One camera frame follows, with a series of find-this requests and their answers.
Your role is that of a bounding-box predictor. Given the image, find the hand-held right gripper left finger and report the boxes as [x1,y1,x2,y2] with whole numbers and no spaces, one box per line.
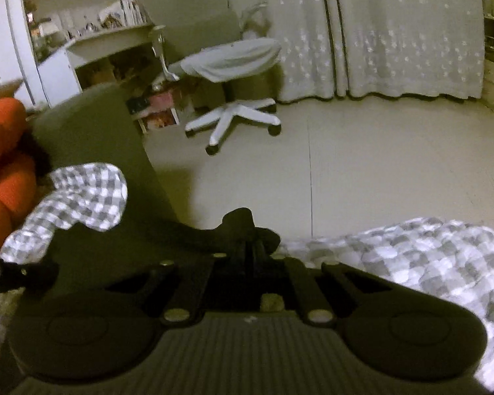
[107,247,248,328]

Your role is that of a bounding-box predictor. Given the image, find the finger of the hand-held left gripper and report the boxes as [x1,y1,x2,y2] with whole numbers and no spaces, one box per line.
[22,261,60,293]

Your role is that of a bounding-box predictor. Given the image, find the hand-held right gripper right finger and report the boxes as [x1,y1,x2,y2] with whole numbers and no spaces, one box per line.
[253,247,396,328]

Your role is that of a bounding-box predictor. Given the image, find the black garment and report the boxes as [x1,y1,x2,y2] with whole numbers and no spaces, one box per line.
[45,209,281,297]

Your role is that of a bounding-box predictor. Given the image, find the dark green sofa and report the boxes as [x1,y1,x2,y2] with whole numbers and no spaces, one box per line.
[29,84,178,231]

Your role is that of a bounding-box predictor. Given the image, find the grey white checkered blanket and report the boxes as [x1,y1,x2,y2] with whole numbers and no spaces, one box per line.
[0,164,494,389]

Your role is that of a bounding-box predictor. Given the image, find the pink storage box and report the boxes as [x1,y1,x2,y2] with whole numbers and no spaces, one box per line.
[148,92,178,112]

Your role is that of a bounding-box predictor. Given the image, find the white pillow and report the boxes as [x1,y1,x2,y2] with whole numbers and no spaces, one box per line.
[0,78,23,99]

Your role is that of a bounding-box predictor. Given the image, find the white grey office chair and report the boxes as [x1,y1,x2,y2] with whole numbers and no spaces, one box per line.
[150,0,283,156]

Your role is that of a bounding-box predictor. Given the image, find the star print curtain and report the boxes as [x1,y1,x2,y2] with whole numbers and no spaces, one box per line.
[333,0,486,101]
[222,0,346,103]

